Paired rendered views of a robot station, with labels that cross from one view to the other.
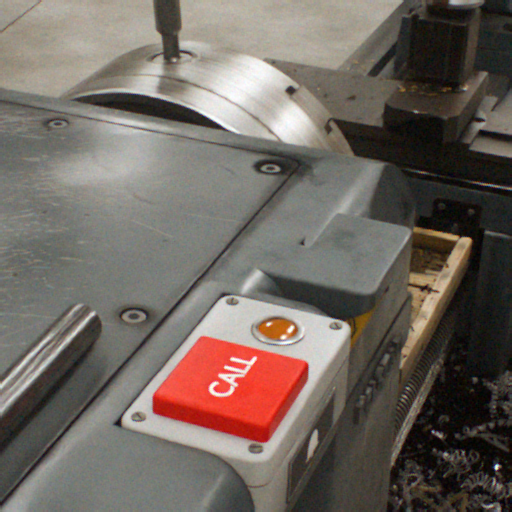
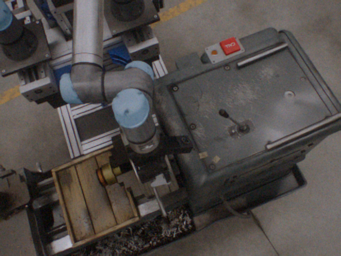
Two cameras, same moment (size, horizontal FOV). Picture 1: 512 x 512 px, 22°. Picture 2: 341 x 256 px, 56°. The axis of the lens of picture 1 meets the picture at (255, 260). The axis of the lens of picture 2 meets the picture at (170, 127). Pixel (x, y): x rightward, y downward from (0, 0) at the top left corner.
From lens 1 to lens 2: 137 cm
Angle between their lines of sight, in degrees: 73
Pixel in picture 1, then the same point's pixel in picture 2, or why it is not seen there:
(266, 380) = (227, 42)
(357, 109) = (18, 224)
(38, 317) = (238, 75)
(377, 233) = (180, 62)
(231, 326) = (218, 57)
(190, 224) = (201, 81)
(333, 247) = (189, 63)
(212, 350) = (228, 50)
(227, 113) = not seen: hidden behind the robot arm
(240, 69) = not seen: hidden behind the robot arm
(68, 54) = not seen: outside the picture
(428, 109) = (24, 190)
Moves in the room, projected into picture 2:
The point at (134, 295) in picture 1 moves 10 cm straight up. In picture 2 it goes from (223, 71) to (226, 55)
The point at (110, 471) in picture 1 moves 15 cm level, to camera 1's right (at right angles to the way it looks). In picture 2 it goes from (251, 45) to (222, 22)
